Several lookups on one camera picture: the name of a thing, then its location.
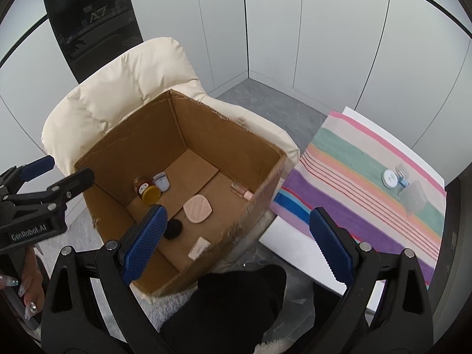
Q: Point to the pink makeup puff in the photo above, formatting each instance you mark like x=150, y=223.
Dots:
x=198, y=209

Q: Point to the brown cardboard box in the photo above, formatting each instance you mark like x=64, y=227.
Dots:
x=228, y=147

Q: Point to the clear bottle with pink cap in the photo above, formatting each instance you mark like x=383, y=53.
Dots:
x=239, y=188

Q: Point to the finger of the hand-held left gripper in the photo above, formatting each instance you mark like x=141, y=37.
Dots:
x=73, y=182
x=37, y=166

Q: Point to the clear plastic box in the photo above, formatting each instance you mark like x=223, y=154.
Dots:
x=413, y=199

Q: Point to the small blue packet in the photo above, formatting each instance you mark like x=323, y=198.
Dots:
x=404, y=183

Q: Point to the striped pastel cloth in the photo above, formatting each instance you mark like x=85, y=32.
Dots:
x=350, y=155

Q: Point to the person's left hand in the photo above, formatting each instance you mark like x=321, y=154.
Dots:
x=31, y=284

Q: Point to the white round jar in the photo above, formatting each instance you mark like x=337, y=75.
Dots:
x=389, y=177

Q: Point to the red jar with gold lid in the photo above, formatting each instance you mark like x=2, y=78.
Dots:
x=142, y=186

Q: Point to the cream padded chair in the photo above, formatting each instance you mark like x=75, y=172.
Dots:
x=121, y=77

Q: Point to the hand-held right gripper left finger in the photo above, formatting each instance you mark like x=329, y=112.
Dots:
x=145, y=243

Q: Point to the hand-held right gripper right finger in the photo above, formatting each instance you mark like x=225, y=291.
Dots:
x=330, y=247

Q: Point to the black round powder puff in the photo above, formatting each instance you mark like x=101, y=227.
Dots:
x=173, y=228

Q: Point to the black glossy cabinet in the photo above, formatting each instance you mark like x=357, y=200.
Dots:
x=92, y=7

